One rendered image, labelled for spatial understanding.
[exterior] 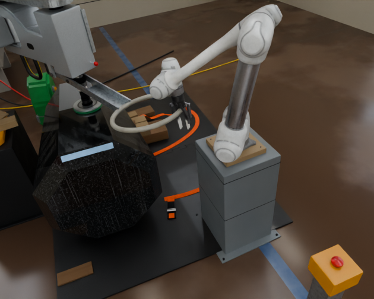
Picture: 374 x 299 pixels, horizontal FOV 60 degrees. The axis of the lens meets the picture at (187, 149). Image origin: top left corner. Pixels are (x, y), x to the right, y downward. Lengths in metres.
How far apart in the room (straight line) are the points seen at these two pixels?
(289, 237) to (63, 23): 2.15
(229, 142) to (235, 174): 0.28
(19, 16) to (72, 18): 0.49
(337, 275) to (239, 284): 1.23
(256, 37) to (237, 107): 0.38
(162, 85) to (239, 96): 0.39
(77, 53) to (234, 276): 1.85
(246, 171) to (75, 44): 1.36
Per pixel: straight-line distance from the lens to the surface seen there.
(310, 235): 2.67
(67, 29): 2.27
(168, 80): 1.66
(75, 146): 2.20
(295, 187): 2.97
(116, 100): 2.30
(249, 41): 1.38
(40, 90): 4.11
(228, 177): 1.89
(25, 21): 2.64
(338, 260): 1.24
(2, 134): 2.80
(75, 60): 2.33
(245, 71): 1.49
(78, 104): 2.61
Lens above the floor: 2.10
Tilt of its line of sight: 39 degrees down
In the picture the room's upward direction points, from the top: 6 degrees counter-clockwise
